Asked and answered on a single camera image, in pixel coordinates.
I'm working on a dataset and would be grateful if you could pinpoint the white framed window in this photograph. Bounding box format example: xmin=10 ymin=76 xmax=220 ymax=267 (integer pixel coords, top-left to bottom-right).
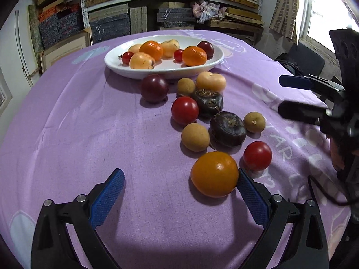
xmin=304 ymin=0 xmax=359 ymax=54
xmin=0 ymin=70 xmax=13 ymax=115

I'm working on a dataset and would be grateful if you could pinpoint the pink cloth bundle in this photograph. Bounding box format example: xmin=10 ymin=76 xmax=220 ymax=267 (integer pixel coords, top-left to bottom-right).
xmin=191 ymin=1 xmax=228 ymax=24

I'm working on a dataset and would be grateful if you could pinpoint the stack of blue floral boxes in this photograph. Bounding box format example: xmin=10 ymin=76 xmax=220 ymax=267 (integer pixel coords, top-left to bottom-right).
xmin=38 ymin=4 xmax=85 ymax=49

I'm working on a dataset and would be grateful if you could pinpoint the orange tomato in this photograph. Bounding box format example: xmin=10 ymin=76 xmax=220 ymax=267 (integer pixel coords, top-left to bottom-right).
xmin=191 ymin=151 xmax=239 ymax=198

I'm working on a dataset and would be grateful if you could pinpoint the purple printed tablecloth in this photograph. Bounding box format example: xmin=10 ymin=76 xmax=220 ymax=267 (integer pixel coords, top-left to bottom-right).
xmin=0 ymin=29 xmax=354 ymax=269

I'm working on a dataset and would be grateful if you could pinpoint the stack of dark flat boxes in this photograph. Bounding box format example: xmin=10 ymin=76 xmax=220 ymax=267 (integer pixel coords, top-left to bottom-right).
xmin=156 ymin=2 xmax=197 ymax=30

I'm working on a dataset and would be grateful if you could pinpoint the black chair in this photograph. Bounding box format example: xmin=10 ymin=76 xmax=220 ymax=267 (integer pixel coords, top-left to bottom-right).
xmin=276 ymin=43 xmax=326 ymax=76

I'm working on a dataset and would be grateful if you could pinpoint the black cable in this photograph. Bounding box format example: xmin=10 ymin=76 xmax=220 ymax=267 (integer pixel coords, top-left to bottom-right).
xmin=308 ymin=175 xmax=354 ymax=206

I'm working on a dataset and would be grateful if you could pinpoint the small orange mandarin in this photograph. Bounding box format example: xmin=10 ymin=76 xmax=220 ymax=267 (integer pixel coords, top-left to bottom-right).
xmin=182 ymin=46 xmax=208 ymax=67

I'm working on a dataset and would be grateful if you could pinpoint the brick pattern curtain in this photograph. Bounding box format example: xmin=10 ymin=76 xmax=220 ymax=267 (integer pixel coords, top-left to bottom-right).
xmin=270 ymin=0 xmax=312 ymax=45

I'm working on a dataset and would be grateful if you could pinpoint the pale peach lumpy fruit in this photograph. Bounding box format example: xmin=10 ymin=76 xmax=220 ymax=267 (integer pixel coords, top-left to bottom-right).
xmin=196 ymin=71 xmax=226 ymax=93

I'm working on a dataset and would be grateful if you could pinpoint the brown longan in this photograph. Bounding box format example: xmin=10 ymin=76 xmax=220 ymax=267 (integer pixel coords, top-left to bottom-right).
xmin=243 ymin=112 xmax=266 ymax=133
xmin=177 ymin=78 xmax=196 ymax=97
xmin=181 ymin=123 xmax=210 ymax=152

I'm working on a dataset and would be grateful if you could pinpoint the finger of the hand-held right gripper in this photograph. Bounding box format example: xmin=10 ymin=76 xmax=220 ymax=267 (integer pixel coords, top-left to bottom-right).
xmin=278 ymin=100 xmax=334 ymax=126
xmin=279 ymin=75 xmax=345 ymax=101

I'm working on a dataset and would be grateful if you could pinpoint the green marbled board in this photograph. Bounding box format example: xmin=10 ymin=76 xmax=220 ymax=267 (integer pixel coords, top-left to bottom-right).
xmin=28 ymin=4 xmax=42 ymax=51

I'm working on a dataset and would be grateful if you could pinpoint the white oval plate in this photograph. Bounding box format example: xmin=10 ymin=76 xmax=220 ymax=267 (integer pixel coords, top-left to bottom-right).
xmin=104 ymin=35 xmax=225 ymax=79

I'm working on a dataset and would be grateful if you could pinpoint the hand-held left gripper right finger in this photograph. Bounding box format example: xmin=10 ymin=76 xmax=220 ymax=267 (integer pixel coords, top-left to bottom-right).
xmin=238 ymin=168 xmax=329 ymax=269

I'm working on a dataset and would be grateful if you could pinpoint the striped yellow pepino melon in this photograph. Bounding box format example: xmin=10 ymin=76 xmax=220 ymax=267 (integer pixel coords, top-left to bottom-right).
xmin=129 ymin=52 xmax=156 ymax=70

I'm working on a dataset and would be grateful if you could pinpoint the white door panel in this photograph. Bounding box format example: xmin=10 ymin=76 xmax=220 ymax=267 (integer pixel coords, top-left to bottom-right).
xmin=14 ymin=10 xmax=40 ymax=87

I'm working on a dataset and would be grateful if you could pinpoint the stack of dark grey boxes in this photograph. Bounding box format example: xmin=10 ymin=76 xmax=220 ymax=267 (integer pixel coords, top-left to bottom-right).
xmin=89 ymin=4 xmax=131 ymax=44

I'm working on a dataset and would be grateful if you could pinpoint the dark brown water chestnut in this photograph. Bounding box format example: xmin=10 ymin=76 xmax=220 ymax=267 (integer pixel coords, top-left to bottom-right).
xmin=191 ymin=89 xmax=224 ymax=119
xmin=209 ymin=111 xmax=247 ymax=148

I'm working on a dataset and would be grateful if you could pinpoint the metal shelving rack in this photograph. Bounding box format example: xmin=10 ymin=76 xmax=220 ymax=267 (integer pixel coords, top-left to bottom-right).
xmin=80 ymin=0 xmax=265 ymax=42

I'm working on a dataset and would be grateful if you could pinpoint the dark red plum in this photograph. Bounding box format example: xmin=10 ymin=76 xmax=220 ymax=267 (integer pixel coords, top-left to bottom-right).
xmin=197 ymin=41 xmax=214 ymax=58
xmin=141 ymin=74 xmax=169 ymax=103

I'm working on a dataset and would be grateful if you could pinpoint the large pale yellow fruit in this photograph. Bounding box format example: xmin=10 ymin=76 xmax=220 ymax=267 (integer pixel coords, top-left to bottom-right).
xmin=160 ymin=39 xmax=180 ymax=59

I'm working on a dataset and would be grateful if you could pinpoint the stack of wooden frames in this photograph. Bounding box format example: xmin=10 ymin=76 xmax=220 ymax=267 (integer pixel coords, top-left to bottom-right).
xmin=202 ymin=0 xmax=265 ymax=34

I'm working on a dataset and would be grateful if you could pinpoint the upright woven panel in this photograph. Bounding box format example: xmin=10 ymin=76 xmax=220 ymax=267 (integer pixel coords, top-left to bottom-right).
xmin=130 ymin=6 xmax=148 ymax=34

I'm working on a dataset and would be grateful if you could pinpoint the large orange mandarin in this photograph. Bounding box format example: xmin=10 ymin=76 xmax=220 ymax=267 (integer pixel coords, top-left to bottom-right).
xmin=139 ymin=41 xmax=164 ymax=61

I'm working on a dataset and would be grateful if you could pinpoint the cardboard framed box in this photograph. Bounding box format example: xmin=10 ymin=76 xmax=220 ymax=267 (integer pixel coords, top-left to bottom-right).
xmin=39 ymin=28 xmax=93 ymax=73

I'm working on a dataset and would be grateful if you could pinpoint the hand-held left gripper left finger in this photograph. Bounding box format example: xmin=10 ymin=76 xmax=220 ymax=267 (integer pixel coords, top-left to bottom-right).
xmin=31 ymin=168 xmax=125 ymax=269

